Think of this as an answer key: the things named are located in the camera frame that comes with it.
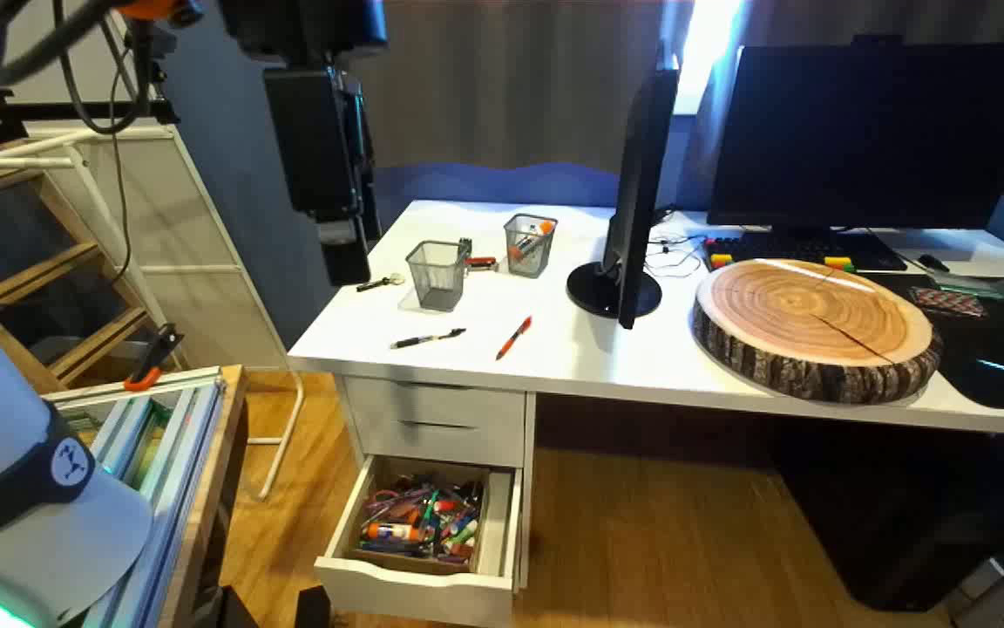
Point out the wooden box with pale panels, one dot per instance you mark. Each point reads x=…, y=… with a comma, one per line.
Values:
x=174, y=491

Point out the white drawer cabinet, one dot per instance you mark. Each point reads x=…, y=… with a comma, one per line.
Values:
x=529, y=491

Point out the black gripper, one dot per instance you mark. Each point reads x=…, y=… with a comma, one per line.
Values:
x=314, y=140

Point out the grey mesh cup with markers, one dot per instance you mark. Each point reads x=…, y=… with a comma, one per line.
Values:
x=529, y=258

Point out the black computer mouse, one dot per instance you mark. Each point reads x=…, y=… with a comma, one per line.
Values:
x=932, y=262

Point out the round wood slab with bark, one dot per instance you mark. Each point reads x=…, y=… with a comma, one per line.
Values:
x=811, y=320

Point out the orange pen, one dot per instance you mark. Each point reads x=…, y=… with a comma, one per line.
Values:
x=512, y=339

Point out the large black widescreen monitor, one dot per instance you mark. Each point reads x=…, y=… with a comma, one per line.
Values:
x=873, y=140

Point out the empty grey mesh pen cup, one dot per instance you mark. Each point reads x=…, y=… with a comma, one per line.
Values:
x=438, y=280

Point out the black monitor with round base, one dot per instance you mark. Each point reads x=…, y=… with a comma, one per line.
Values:
x=639, y=176

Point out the small colourful toy block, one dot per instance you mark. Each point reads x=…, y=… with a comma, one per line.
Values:
x=841, y=262
x=720, y=260

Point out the white flat tray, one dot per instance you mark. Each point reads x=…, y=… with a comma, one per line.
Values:
x=992, y=249

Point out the black mouse pad red print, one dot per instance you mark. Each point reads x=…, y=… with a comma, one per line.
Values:
x=1000, y=351

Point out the black computer tower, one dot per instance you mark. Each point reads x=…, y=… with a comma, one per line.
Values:
x=907, y=512

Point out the wooden shelf rack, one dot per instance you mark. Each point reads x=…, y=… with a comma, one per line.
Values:
x=25, y=291

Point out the black pen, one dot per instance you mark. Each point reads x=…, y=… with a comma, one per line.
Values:
x=425, y=339

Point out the heap of colourful markers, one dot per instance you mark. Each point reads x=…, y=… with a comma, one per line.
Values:
x=418, y=525

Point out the closed white drawer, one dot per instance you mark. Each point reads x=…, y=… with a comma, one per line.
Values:
x=432, y=419

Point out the orange capped marker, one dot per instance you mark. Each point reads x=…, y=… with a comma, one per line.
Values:
x=533, y=232

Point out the open white drawer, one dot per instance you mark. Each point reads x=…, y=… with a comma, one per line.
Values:
x=418, y=580

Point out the black white marker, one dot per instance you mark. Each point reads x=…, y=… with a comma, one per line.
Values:
x=373, y=284

